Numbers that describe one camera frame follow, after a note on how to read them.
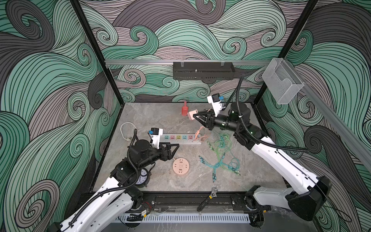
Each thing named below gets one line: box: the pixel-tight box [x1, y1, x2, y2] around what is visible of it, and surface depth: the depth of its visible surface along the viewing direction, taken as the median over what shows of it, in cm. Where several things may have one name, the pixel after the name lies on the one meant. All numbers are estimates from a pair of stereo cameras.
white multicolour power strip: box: [159, 133, 202, 145], surface depth 97 cm
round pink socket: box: [172, 157, 190, 176], surface depth 85 cm
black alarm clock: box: [135, 168, 152, 188], surface depth 80 cm
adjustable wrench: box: [197, 187, 218, 212], surface depth 76 cm
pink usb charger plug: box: [187, 109, 199, 121], surface depth 64 cm
